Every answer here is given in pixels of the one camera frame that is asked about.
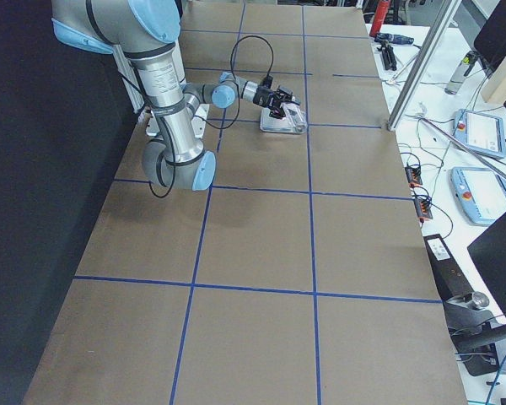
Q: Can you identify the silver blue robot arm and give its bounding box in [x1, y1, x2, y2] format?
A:
[52, 1, 297, 191]

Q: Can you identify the black monitor near edge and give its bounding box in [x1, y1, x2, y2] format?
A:
[467, 212, 506, 316]

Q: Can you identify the black folded tripod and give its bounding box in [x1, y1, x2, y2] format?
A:
[378, 40, 397, 71]

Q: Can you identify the clear glass sauce bottle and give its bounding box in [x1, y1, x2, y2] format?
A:
[282, 102, 308, 134]

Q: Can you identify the clear plastic drink bottle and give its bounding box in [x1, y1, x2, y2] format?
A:
[444, 51, 479, 95]

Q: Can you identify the aluminium frame post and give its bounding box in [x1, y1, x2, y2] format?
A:
[387, 0, 462, 132]

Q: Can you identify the silver digital kitchen scale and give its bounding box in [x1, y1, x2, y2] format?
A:
[260, 108, 288, 133]

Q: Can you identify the blue plaid folded umbrella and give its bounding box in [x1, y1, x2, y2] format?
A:
[374, 32, 414, 46]

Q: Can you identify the black box with label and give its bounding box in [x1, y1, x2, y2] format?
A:
[423, 234, 474, 301]

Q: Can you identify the blue teach pendant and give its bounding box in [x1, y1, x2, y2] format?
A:
[454, 109, 506, 159]
[449, 167, 506, 226]

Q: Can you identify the orange black connector strip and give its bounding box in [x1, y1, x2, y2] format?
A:
[404, 165, 433, 224]

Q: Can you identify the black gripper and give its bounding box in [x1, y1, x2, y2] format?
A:
[252, 86, 286, 120]

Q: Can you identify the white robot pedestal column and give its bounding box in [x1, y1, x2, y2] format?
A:
[136, 41, 209, 139]

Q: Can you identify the near blue teach pendant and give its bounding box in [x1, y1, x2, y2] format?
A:
[449, 167, 506, 226]

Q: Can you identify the far blue teach pendant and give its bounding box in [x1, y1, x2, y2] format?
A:
[454, 109, 506, 159]

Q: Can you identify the black monitor far corner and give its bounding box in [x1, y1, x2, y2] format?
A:
[473, 0, 506, 72]

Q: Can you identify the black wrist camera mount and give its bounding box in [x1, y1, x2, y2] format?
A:
[261, 73, 301, 105]

